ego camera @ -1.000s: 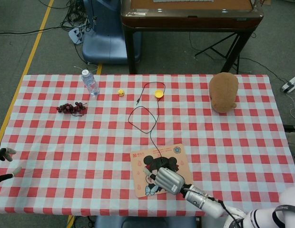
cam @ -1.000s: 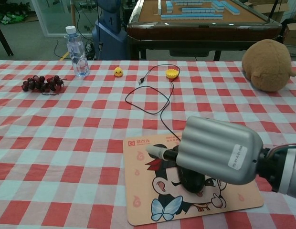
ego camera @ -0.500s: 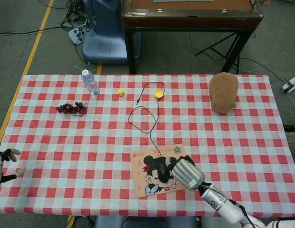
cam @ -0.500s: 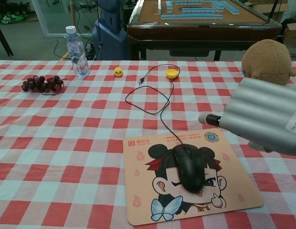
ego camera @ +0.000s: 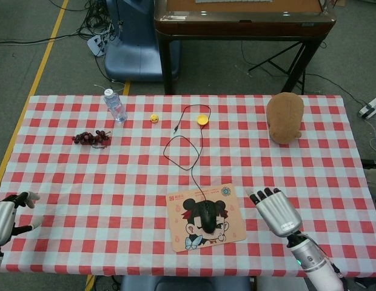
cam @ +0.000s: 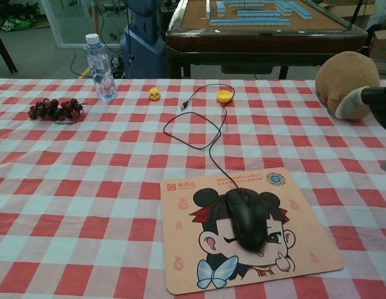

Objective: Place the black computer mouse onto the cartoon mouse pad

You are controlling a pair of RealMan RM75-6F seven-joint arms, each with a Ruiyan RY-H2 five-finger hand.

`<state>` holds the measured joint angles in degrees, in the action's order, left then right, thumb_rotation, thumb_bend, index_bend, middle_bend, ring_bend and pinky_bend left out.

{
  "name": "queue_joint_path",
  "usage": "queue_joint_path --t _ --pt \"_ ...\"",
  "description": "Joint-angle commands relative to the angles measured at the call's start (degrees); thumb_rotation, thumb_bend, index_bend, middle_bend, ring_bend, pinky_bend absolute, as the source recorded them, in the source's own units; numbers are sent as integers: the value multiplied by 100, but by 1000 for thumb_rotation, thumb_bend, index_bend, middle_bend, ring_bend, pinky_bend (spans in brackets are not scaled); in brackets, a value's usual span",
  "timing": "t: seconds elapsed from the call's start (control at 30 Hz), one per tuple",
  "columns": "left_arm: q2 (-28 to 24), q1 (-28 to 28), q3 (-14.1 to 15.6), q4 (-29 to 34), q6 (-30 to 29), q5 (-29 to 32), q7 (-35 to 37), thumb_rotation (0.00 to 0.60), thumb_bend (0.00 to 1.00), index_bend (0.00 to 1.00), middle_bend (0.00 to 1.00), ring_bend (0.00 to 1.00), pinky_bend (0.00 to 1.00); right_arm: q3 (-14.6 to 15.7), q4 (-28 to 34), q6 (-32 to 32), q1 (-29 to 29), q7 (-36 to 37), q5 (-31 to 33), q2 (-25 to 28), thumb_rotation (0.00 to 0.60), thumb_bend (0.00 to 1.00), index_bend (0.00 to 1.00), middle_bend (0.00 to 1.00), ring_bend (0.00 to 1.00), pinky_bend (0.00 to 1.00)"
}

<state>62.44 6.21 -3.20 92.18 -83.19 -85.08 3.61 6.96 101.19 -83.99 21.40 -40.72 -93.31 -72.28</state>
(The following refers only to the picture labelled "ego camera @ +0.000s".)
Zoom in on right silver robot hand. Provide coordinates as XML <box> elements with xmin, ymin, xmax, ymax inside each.
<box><xmin>244</xmin><ymin>187</ymin><xmax>303</xmax><ymax>238</ymax></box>

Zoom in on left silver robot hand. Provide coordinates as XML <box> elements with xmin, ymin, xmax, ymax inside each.
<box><xmin>0</xmin><ymin>190</ymin><xmax>44</xmax><ymax>246</ymax></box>

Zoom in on black computer mouse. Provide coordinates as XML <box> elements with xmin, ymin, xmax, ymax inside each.
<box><xmin>197</xmin><ymin>200</ymin><xmax>219</xmax><ymax>235</ymax></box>

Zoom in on black mouse cable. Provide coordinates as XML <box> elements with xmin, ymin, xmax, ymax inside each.
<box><xmin>163</xmin><ymin>104</ymin><xmax>212</xmax><ymax>203</ymax></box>

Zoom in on blue gray robot base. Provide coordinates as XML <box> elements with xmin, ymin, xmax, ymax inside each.
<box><xmin>119</xmin><ymin>275</ymin><xmax>251</xmax><ymax>291</ymax></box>

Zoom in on cartoon girl mouse pad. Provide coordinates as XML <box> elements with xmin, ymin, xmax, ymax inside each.
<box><xmin>167</xmin><ymin>183</ymin><xmax>248</xmax><ymax>252</ymax></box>

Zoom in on brown plush toy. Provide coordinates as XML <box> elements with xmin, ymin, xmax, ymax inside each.
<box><xmin>266</xmin><ymin>92</ymin><xmax>305</xmax><ymax>144</ymax></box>

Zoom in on red white checkered tablecloth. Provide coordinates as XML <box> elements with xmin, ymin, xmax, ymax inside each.
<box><xmin>0</xmin><ymin>94</ymin><xmax>376</xmax><ymax>278</ymax></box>

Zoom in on dark red grape bunch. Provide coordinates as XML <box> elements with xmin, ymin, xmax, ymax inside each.
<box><xmin>72</xmin><ymin>129</ymin><xmax>112</xmax><ymax>149</ymax></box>

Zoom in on black folding stand legs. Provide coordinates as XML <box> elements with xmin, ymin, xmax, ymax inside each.
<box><xmin>247</xmin><ymin>42</ymin><xmax>307</xmax><ymax>95</ymax></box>

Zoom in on clear plastic water bottle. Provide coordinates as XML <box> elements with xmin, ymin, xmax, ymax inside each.
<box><xmin>103</xmin><ymin>88</ymin><xmax>129</xmax><ymax>124</ymax></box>

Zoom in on dark wood mahjong table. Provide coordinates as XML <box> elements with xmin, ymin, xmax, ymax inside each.
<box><xmin>153</xmin><ymin>0</ymin><xmax>337</xmax><ymax>95</ymax></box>

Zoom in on white power strip with plugs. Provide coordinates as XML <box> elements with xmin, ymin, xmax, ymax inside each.
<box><xmin>86</xmin><ymin>33</ymin><xmax>112</xmax><ymax>58</ymax></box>

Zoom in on blue machine base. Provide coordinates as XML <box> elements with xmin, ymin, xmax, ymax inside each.
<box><xmin>104</xmin><ymin>0</ymin><xmax>180</xmax><ymax>83</ymax></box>

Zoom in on long black floor cable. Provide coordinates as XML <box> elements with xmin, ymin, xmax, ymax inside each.
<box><xmin>0</xmin><ymin>28</ymin><xmax>89</xmax><ymax>45</ymax></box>

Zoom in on black hanging pendant cable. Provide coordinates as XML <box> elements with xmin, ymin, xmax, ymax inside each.
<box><xmin>114</xmin><ymin>0</ymin><xmax>124</xmax><ymax>32</ymax></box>

